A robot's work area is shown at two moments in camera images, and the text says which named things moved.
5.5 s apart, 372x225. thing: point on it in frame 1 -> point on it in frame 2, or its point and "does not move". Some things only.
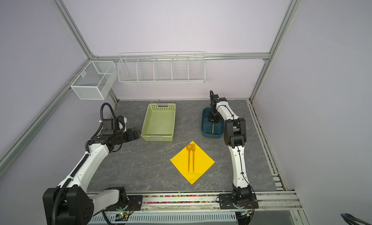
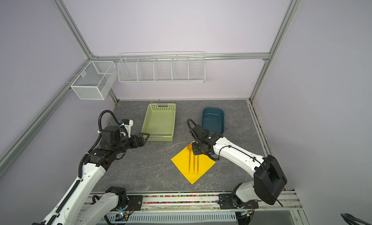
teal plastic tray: [207, 125] does not move
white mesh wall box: [97, 81] does not move
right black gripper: [210, 118] -> [195, 151]
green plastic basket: [159, 122] does not move
